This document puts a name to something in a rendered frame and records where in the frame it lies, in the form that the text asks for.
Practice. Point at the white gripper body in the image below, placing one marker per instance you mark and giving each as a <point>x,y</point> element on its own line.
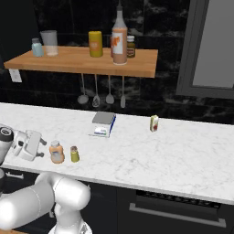
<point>29,146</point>

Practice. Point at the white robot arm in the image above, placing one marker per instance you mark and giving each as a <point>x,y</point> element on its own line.
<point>36,201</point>

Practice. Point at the orange condiment bottle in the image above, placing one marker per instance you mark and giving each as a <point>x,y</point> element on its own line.
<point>56,152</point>

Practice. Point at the olive green shaker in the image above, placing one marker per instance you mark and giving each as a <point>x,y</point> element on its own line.
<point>74,154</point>

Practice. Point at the pale blue shaker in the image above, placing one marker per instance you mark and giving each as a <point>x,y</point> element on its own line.
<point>37,47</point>

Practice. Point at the tall orange sauce bottle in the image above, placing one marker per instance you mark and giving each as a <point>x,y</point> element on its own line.
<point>119,38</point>

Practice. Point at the black drawer front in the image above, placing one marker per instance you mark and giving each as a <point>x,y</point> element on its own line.
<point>13,176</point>

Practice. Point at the hanging metal ladle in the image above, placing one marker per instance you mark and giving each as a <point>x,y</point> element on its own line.
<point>82,97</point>

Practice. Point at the white kitchen scale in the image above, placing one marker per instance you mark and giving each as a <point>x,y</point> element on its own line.
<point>103,123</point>

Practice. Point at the hanging metal whisk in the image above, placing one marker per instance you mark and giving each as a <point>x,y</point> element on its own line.
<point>96,100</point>

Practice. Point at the black cupboard door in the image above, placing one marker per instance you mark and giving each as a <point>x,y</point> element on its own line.
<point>102,208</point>

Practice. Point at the hanging metal spatula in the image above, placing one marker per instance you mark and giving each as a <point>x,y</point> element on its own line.
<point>122,100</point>

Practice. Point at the clear glass jar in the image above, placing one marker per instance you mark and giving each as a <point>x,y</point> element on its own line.
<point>50,42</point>

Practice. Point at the yellow canister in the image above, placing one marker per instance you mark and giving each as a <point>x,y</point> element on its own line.
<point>95,44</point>

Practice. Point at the brown jar with white lid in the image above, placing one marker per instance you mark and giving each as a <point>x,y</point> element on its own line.
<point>131,47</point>

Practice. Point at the black dishwasher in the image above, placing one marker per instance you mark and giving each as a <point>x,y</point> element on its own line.
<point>173,213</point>

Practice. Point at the grey framed window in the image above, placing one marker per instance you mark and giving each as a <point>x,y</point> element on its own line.
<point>210,45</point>

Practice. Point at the white wall socket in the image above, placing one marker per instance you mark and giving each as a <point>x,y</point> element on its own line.
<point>15,75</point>

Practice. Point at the wooden wall shelf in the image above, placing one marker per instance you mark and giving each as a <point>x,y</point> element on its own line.
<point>85,62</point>

